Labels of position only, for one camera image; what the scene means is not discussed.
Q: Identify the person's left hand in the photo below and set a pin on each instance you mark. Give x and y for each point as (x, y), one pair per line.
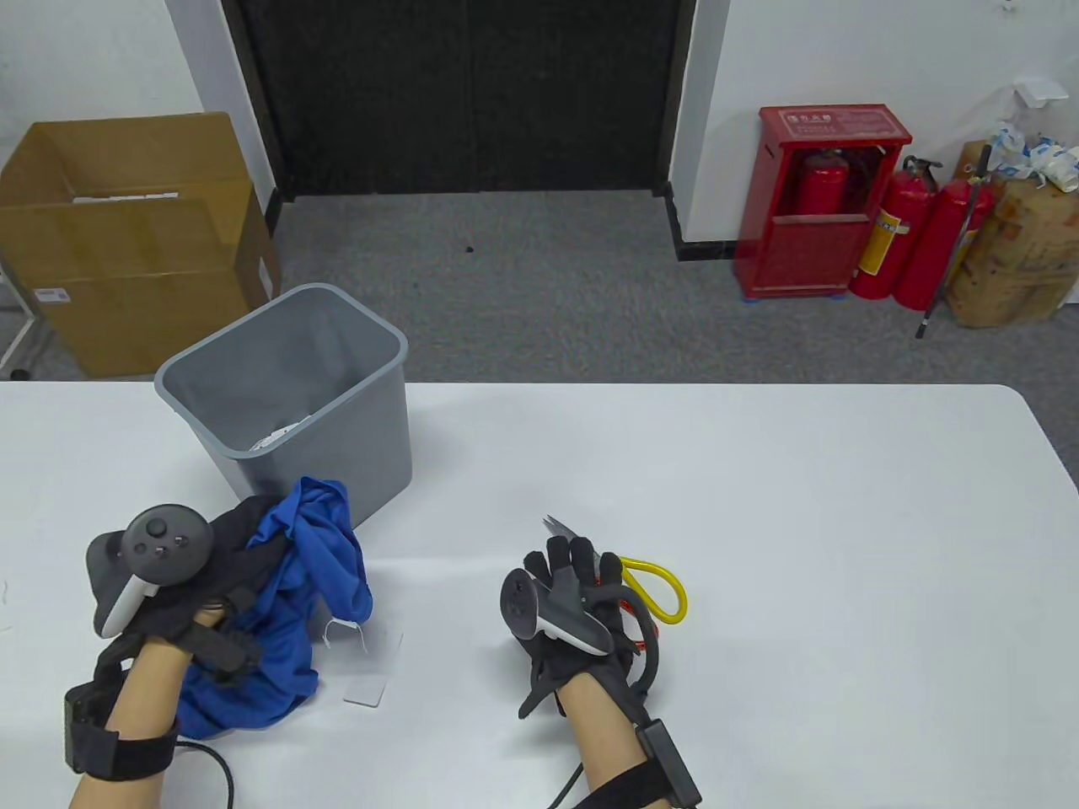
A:
(228, 556)

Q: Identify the person's right hand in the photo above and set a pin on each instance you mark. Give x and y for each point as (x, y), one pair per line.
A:
(573, 565)

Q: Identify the dark grey hand controller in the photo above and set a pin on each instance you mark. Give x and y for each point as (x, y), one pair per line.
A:
(160, 539)
(539, 615)

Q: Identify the blue clothing garment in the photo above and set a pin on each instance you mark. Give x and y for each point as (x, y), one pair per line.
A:
(295, 607)

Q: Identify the white clothing tag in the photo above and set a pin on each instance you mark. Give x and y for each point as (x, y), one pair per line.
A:
(375, 674)

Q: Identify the white paper scraps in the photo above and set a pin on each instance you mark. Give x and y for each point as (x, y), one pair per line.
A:
(278, 434)

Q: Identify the grey plastic bin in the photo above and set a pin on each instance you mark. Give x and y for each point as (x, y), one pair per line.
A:
(371, 447)

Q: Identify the large open cardboard box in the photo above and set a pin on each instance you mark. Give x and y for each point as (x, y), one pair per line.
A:
(126, 253)

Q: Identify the red fire extinguisher cabinet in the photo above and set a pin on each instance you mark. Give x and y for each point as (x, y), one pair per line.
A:
(792, 253)

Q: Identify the red fire extinguisher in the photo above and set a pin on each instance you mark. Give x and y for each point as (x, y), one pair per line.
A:
(936, 253)
(893, 244)
(822, 190)

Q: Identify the black double door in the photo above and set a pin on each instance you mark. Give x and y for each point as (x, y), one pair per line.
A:
(464, 93)

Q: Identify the thin black stick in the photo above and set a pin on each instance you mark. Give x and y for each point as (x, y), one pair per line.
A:
(957, 244)

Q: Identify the worn brown cardboard box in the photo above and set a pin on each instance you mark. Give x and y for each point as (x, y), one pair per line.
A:
(1020, 261)

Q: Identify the white crumpled packaging pile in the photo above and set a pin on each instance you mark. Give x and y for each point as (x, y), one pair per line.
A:
(1041, 156)

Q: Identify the black right wrist camera band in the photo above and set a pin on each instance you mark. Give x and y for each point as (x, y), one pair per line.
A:
(666, 758)

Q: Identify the black wrist camera band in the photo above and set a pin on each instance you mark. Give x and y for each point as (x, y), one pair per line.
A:
(666, 758)
(118, 754)

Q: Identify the black left wrist camera band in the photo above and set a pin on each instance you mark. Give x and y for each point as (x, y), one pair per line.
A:
(118, 754)

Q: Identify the white metal frame leg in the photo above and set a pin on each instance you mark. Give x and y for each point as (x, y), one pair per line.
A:
(25, 333)

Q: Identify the white wall fixture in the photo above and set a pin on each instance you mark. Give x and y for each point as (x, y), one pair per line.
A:
(1038, 90)

